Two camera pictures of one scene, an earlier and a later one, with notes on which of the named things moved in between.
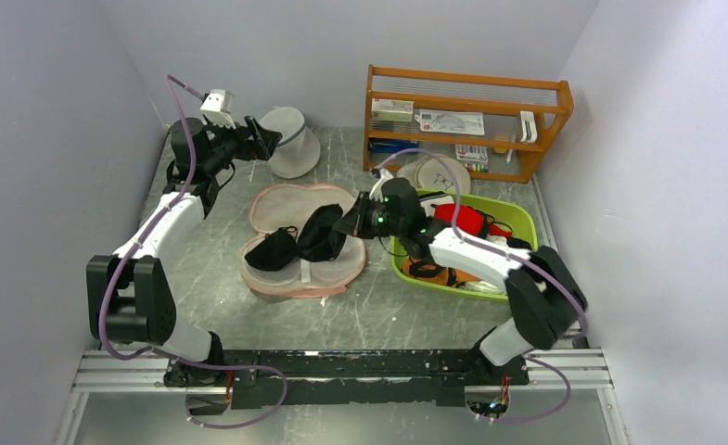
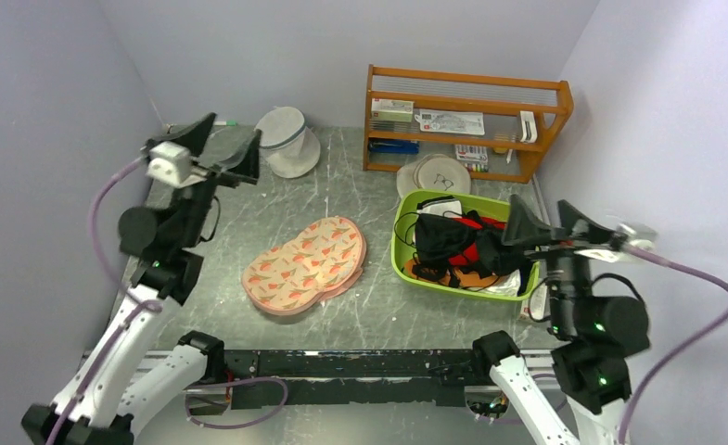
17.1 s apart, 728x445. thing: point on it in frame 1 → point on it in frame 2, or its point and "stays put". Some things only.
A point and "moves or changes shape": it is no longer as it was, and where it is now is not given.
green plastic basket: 480,216 stays put
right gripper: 354,222 → 576,225
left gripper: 265,141 → 246,170
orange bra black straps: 424,270 stays put
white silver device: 530,133 stays put
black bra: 316,241 moves or changes shape
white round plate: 429,172 stays put
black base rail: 267,378 stays put
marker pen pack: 474,158 stays put
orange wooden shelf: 496,127 stays put
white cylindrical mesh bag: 299,150 stays put
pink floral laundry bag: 275,206 → 322,260
